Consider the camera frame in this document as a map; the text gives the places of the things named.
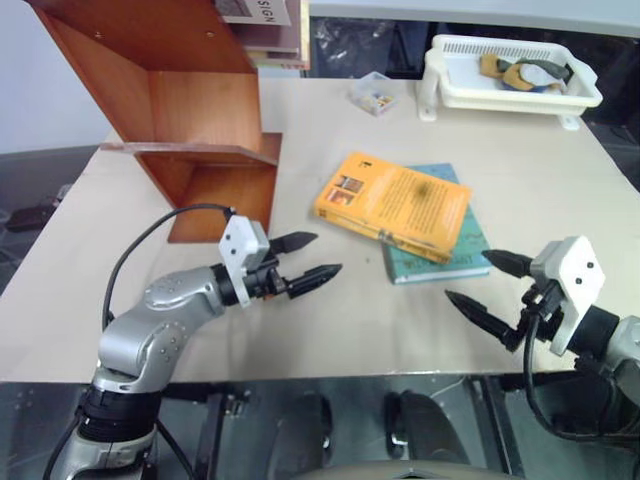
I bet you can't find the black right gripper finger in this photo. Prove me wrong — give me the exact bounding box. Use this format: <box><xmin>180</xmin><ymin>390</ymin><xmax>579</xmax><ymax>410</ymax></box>
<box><xmin>481</xmin><ymin>248</ymin><xmax>535</xmax><ymax>278</ymax></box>
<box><xmin>443</xmin><ymin>289</ymin><xmax>527</xmax><ymax>354</ymax></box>

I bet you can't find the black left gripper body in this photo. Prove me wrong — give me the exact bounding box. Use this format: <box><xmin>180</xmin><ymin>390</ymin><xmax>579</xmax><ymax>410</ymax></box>
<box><xmin>242</xmin><ymin>256</ymin><xmax>293</xmax><ymax>301</ymax></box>

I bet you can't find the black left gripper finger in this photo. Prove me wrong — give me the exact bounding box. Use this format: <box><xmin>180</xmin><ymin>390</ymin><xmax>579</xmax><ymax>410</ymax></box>
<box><xmin>286</xmin><ymin>263</ymin><xmax>345</xmax><ymax>301</ymax></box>
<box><xmin>269</xmin><ymin>231</ymin><xmax>320</xmax><ymax>256</ymax></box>

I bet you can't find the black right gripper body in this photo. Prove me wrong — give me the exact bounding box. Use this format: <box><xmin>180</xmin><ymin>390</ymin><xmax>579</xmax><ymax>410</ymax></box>
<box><xmin>519</xmin><ymin>279</ymin><xmax>567</xmax><ymax>344</ymax></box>

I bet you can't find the teal hardcover book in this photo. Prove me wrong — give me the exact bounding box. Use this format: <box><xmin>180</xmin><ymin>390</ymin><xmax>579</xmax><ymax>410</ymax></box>
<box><xmin>381</xmin><ymin>162</ymin><xmax>494</xmax><ymax>286</ymax></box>

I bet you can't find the orange paperback book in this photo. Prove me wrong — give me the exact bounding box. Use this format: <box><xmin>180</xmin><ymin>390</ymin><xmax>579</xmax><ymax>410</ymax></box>
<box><xmin>313</xmin><ymin>151</ymin><xmax>474</xmax><ymax>265</ymax></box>

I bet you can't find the pale yellow book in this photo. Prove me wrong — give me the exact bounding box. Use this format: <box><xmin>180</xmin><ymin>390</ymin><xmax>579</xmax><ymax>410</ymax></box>
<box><xmin>246</xmin><ymin>47</ymin><xmax>304</xmax><ymax>70</ymax></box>

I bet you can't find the wooden bookshelf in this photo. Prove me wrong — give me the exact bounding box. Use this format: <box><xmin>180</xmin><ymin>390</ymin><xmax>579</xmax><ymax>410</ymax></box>
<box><xmin>29</xmin><ymin>0</ymin><xmax>312</xmax><ymax>245</ymax></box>

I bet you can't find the pink book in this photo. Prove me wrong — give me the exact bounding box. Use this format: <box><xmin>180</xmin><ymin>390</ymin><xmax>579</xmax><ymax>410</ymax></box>
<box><xmin>238</xmin><ymin>22</ymin><xmax>303</xmax><ymax>57</ymax></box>

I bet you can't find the white book with black letters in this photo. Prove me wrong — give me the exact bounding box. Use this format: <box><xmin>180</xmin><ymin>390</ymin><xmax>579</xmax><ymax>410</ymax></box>
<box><xmin>213</xmin><ymin>0</ymin><xmax>302</xmax><ymax>30</ymax></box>

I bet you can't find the clear plastic box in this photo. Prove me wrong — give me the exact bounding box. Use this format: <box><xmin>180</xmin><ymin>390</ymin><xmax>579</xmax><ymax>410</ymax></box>
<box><xmin>347</xmin><ymin>70</ymin><xmax>402</xmax><ymax>118</ymax></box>

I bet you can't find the grey rounded robot torso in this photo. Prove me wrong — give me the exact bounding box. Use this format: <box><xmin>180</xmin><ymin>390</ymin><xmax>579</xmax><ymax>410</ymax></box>
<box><xmin>298</xmin><ymin>461</ymin><xmax>507</xmax><ymax>480</ymax></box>

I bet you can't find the white plastic basket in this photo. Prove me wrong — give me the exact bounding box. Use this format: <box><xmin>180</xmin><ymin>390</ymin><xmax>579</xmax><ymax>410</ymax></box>
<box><xmin>416</xmin><ymin>33</ymin><xmax>604</xmax><ymax>132</ymax></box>

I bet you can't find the grey cloth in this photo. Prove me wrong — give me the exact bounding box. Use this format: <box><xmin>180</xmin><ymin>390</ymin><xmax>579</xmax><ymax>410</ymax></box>
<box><xmin>517</xmin><ymin>58</ymin><xmax>574</xmax><ymax>84</ymax></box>

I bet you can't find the black plastic sheet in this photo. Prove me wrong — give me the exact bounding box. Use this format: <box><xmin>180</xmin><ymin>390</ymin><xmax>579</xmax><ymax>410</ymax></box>
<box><xmin>308</xmin><ymin>16</ymin><xmax>437</xmax><ymax>81</ymax></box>

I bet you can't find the black object on floor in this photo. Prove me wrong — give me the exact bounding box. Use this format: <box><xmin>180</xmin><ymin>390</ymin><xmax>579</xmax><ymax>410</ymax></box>
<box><xmin>3</xmin><ymin>203</ymin><xmax>55</xmax><ymax>233</ymax></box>

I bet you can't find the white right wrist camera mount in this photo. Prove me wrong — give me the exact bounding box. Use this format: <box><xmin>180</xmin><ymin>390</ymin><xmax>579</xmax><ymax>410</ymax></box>
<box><xmin>528</xmin><ymin>234</ymin><xmax>607</xmax><ymax>357</ymax></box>

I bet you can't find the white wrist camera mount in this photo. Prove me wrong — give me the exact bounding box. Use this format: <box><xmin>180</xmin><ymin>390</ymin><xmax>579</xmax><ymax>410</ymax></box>
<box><xmin>218</xmin><ymin>215</ymin><xmax>272</xmax><ymax>308</ymax></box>
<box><xmin>528</xmin><ymin>234</ymin><xmax>607</xmax><ymax>357</ymax></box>

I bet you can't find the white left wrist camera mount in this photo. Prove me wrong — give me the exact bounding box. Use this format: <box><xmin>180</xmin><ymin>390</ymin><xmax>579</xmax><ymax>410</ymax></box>
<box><xmin>218</xmin><ymin>215</ymin><xmax>272</xmax><ymax>308</ymax></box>

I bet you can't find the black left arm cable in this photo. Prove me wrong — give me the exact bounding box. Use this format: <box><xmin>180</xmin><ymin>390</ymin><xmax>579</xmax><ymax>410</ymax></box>
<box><xmin>101</xmin><ymin>203</ymin><xmax>237</xmax><ymax>332</ymax></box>

